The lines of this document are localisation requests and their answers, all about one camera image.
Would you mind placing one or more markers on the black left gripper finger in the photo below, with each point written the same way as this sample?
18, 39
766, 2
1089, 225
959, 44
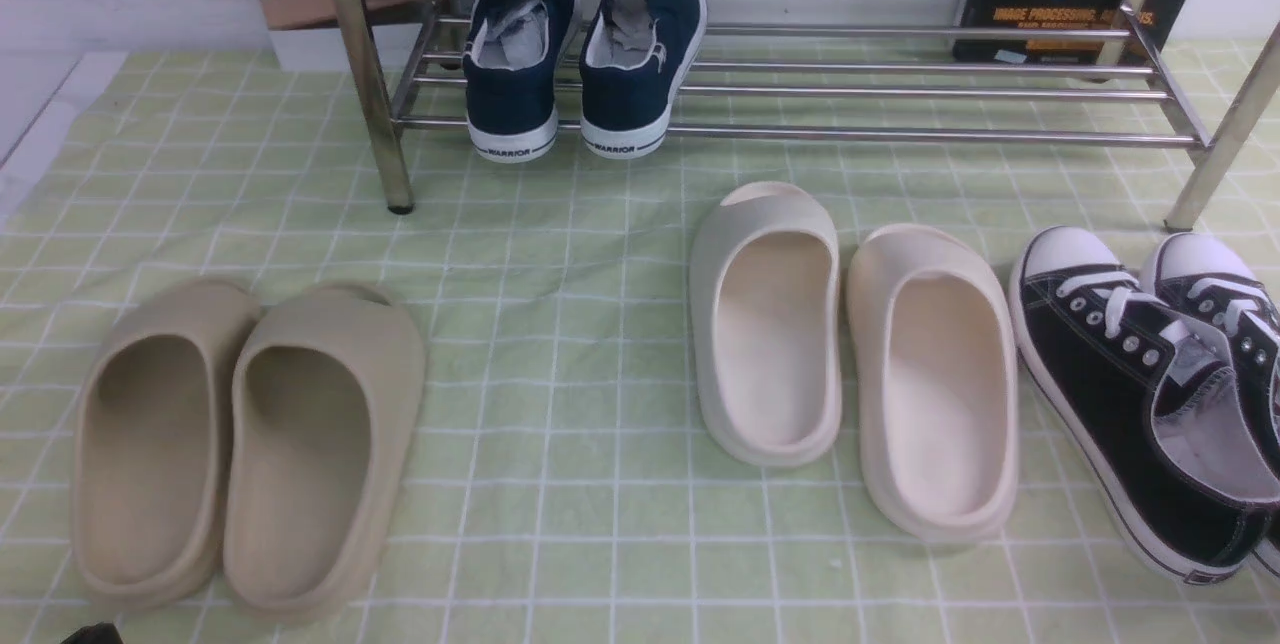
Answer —
102, 633

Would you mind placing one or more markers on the black canvas sneaker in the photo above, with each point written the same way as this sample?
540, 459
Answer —
1091, 339
1213, 421

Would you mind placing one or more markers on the metal shoe rack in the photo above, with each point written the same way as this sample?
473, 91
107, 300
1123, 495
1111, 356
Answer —
388, 114

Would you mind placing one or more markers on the left tan slipper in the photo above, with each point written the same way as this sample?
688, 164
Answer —
153, 437

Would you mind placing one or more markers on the tan slipper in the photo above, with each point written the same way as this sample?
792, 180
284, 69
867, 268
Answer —
325, 397
153, 437

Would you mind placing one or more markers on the right tan slipper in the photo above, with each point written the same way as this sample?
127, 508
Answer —
325, 397

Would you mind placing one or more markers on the green checkered tablecloth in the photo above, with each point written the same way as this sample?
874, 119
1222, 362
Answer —
561, 487

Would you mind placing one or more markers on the left navy blue sneaker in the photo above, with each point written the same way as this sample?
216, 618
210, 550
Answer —
512, 53

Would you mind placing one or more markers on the navy blue sneaker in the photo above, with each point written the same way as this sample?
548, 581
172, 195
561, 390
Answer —
637, 55
512, 53

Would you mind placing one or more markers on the left cream slipper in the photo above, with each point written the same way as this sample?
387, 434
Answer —
763, 282

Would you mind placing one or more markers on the cream slipper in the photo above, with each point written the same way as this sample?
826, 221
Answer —
937, 384
763, 282

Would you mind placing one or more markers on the right navy blue sneaker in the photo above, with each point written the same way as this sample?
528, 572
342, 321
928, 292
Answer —
637, 55

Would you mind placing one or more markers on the right cream slipper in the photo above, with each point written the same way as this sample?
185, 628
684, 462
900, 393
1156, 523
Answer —
937, 384

